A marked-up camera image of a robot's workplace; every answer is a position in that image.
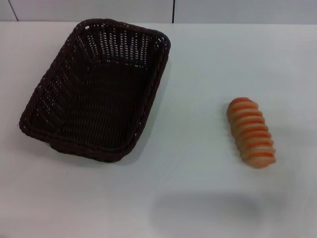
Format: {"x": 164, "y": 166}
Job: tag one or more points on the black woven wicker basket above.
{"x": 99, "y": 104}

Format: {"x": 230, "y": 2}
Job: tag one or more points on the orange striped bread roll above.
{"x": 250, "y": 131}

